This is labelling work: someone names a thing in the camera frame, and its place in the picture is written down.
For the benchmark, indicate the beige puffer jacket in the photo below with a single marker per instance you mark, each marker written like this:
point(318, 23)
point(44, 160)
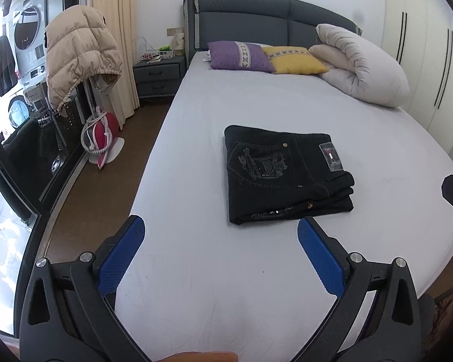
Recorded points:
point(80, 47)

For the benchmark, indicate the dark grey nightstand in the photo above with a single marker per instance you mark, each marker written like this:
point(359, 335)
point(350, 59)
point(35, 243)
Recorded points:
point(159, 78)

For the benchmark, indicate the folded beige duvet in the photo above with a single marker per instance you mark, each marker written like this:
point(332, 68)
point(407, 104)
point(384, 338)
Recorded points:
point(359, 68)

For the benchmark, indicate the dark grey headboard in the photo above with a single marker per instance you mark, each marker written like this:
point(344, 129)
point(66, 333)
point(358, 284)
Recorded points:
point(269, 22)

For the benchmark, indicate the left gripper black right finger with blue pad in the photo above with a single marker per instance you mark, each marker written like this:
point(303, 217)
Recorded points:
point(392, 329)

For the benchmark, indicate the beige curtain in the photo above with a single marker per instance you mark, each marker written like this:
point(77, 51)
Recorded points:
point(121, 18)

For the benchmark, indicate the purple pillow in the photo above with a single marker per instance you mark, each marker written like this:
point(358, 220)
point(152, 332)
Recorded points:
point(233, 55)

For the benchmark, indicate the white wire basket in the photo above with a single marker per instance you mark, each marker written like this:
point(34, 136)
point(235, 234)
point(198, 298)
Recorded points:
point(164, 53)

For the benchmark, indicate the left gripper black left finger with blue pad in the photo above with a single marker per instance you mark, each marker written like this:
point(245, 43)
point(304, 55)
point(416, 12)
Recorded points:
point(68, 311)

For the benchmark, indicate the black denim pants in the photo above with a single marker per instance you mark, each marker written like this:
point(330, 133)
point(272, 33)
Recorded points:
point(274, 176)

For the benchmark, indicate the white wardrobe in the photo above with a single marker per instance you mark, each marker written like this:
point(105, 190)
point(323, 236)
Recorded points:
point(419, 35)

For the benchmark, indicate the person's left hand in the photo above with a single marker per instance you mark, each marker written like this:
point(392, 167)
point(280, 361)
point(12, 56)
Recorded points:
point(194, 356)

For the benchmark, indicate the yellow pillow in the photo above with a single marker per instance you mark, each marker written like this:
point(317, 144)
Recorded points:
point(294, 61)

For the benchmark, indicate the white washing machine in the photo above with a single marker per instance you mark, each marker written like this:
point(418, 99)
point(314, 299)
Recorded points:
point(27, 36)

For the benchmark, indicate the white bed mattress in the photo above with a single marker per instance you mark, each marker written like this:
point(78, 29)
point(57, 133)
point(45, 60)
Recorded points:
point(202, 283)

